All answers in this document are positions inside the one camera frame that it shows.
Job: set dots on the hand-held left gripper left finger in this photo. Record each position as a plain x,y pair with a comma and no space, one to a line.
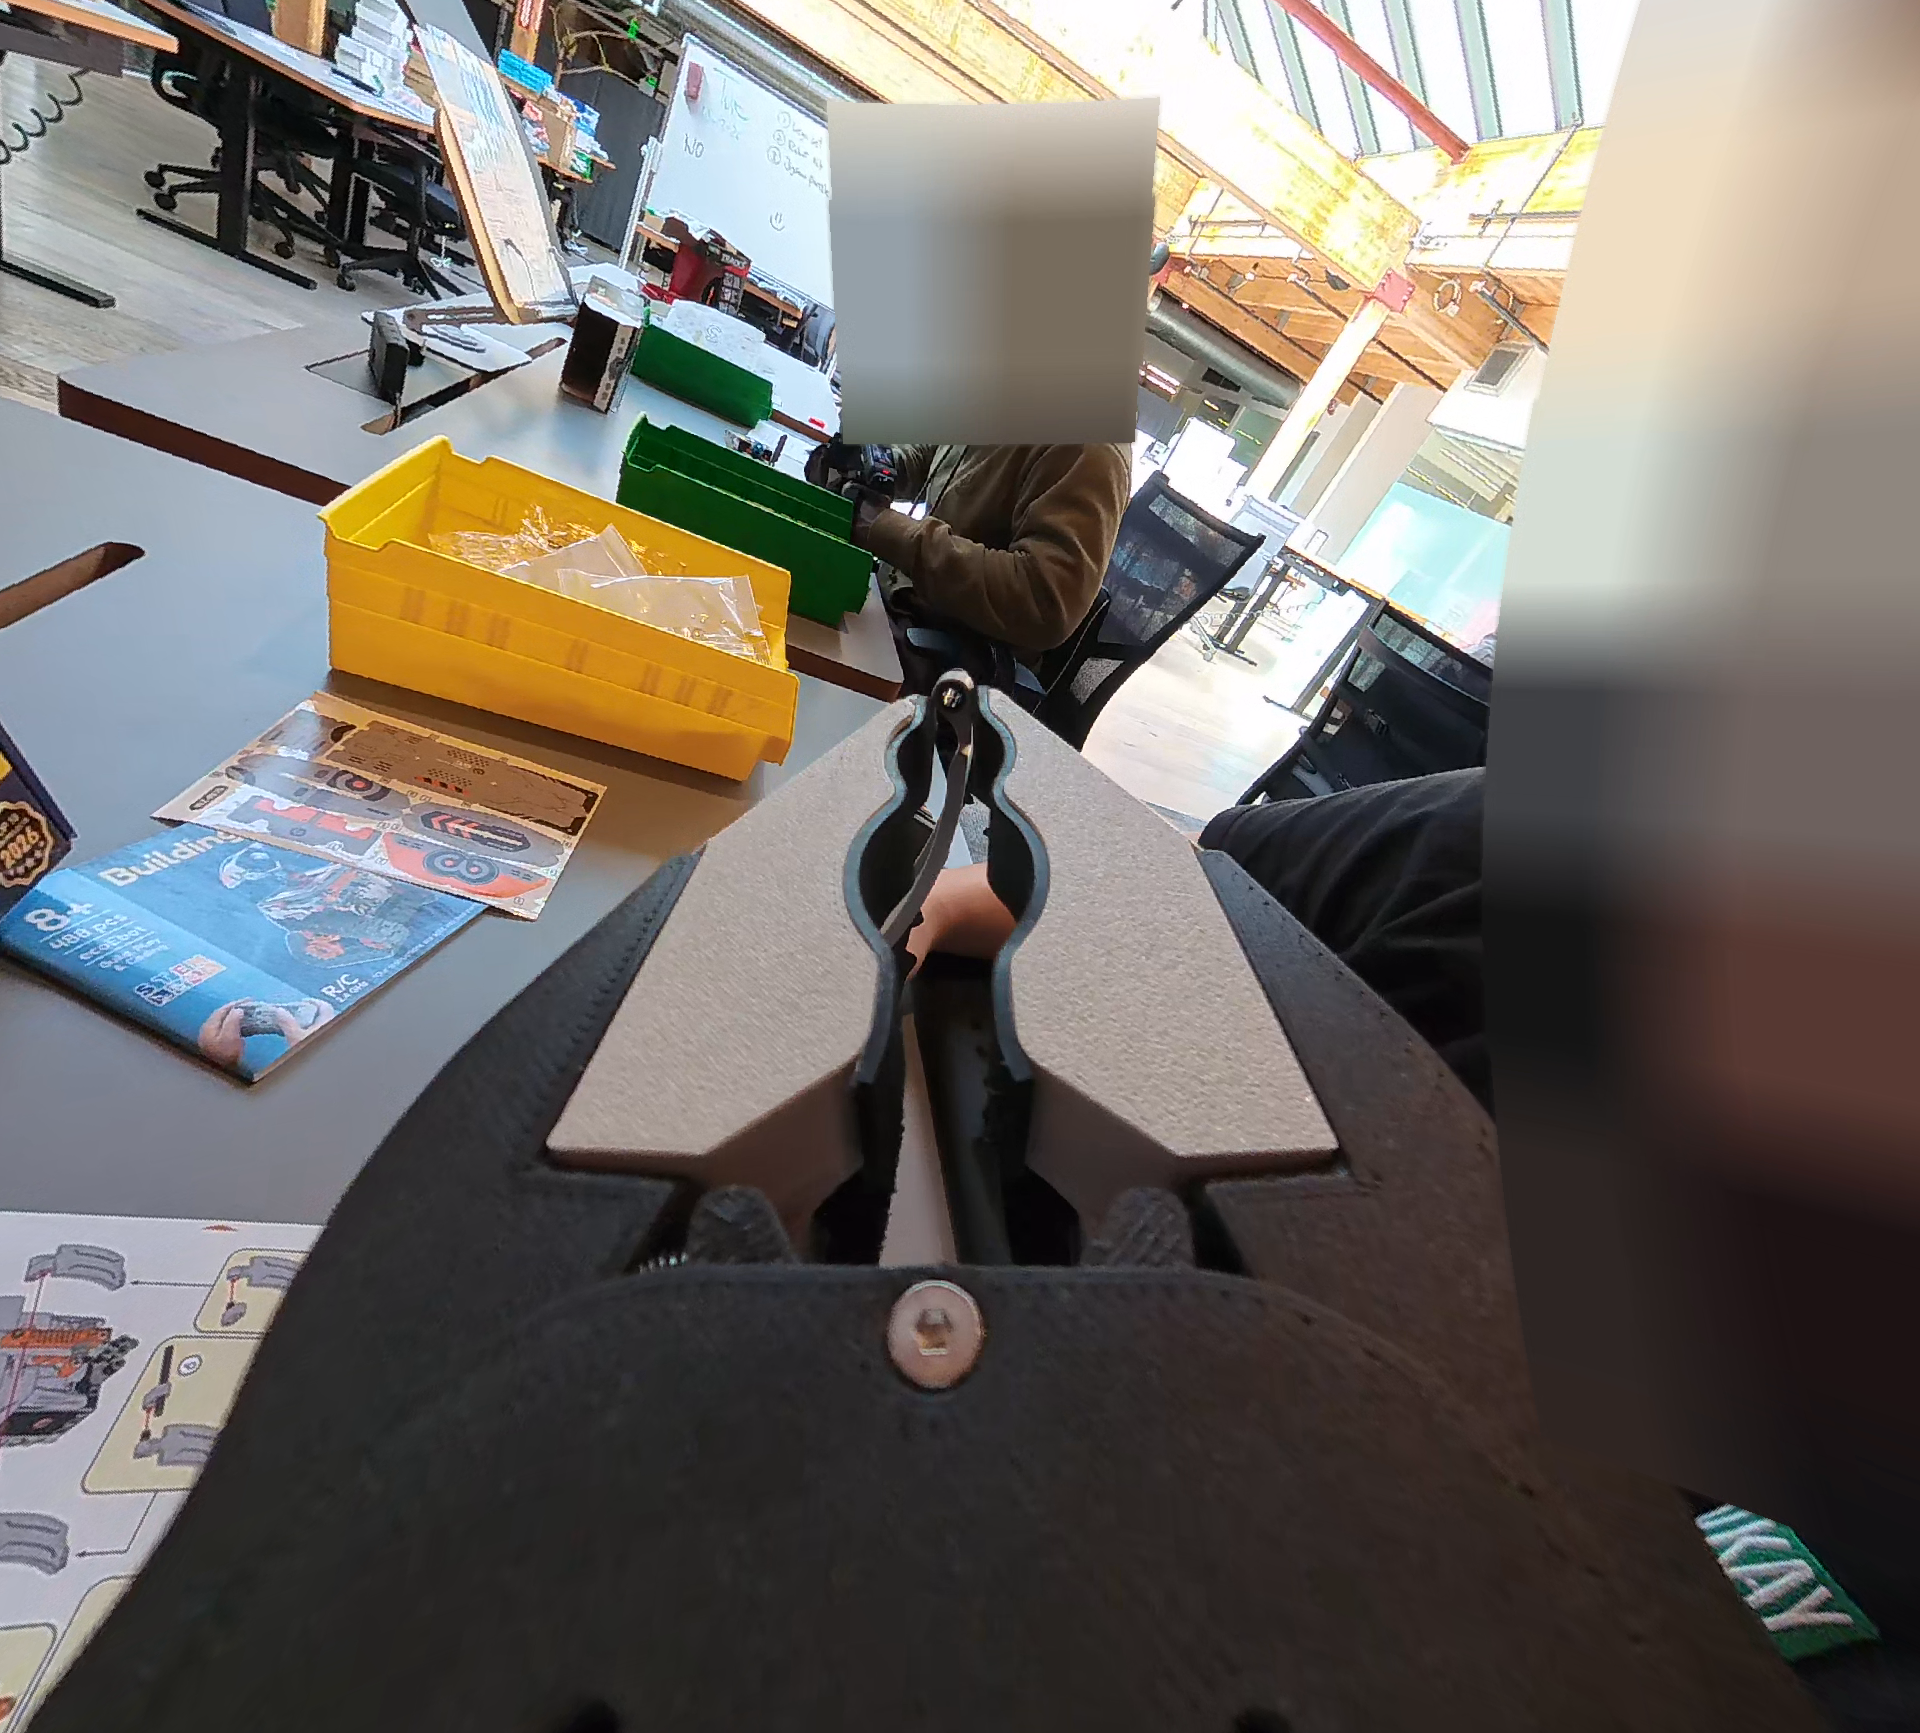
718,996

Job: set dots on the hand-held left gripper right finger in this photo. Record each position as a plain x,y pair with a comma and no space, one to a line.
1163,996

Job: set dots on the thin black toy part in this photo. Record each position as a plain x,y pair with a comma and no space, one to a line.
942,812

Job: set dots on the grey desk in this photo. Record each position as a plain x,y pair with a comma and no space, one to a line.
152,654
301,397

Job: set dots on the black desk socket box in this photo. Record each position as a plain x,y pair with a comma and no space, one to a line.
389,354

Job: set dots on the background black-legged desk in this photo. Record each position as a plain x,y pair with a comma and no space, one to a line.
74,8
285,63

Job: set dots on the black mesh office chair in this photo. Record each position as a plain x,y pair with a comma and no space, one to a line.
1172,563
1393,697

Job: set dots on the yellow plastic bin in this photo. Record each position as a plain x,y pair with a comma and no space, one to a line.
523,667

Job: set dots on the pile of clear plastic bags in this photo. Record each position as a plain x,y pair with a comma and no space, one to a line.
644,607

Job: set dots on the printed sticker sheet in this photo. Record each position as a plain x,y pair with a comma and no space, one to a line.
375,791

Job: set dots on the large green plastic bin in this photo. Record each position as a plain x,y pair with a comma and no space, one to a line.
751,536

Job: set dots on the blue instruction booklet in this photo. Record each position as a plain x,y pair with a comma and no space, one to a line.
223,954

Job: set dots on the small green plastic bin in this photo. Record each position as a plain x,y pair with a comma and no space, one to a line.
697,376

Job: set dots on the dark open box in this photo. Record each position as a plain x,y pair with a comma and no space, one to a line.
601,354

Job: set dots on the dark blue box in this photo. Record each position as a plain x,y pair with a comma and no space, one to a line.
31,846

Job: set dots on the red cabinet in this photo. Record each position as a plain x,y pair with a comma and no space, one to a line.
708,269

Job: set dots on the white building instruction sheet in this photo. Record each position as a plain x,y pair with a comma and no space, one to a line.
89,1463

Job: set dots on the whiteboard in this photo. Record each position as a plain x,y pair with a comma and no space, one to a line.
735,173

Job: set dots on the tilted wooden board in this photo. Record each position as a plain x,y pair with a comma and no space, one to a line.
488,173

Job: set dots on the stack of white boxes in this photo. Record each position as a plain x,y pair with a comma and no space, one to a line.
368,19

